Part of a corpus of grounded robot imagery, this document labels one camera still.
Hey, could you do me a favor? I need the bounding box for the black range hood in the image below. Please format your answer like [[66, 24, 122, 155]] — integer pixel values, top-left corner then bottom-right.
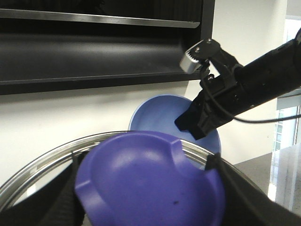
[[0, 0, 215, 95]]

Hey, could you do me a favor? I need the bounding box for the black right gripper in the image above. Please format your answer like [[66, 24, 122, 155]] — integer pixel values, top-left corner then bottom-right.
[[174, 39, 245, 140]]

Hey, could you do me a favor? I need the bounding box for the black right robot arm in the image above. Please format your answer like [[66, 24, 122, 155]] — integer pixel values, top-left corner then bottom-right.
[[175, 33, 301, 139]]

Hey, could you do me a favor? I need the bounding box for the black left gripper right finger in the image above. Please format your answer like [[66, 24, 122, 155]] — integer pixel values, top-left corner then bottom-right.
[[205, 153, 301, 226]]

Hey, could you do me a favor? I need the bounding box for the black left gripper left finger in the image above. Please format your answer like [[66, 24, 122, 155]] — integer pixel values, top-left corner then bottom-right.
[[0, 154, 85, 226]]

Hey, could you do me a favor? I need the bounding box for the light blue plastic bowl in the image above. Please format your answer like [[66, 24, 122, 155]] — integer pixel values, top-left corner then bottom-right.
[[128, 94, 221, 170]]

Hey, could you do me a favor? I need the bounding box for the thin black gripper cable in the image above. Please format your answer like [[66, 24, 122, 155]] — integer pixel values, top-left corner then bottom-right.
[[199, 58, 301, 123]]

